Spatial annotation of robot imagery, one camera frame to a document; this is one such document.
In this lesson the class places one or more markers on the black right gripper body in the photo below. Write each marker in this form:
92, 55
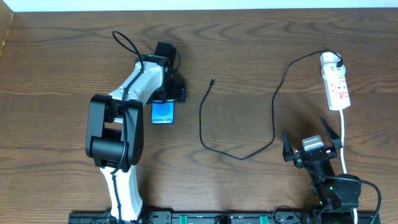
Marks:
313, 152

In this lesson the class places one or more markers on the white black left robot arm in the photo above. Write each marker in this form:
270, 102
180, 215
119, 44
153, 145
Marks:
115, 129

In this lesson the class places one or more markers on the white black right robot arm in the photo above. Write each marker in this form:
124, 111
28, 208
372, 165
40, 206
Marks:
338, 194

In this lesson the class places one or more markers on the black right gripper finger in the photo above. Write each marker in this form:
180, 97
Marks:
288, 153
334, 138

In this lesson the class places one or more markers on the white charger plug adapter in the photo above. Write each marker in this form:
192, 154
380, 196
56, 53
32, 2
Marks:
331, 57

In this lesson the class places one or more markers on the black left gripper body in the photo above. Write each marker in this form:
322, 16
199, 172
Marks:
175, 93

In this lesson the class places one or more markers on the blue Galaxy smartphone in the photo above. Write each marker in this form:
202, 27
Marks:
162, 113

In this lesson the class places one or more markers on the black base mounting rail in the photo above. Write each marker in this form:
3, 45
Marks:
167, 217

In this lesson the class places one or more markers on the white power strip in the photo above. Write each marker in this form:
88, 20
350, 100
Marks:
337, 93

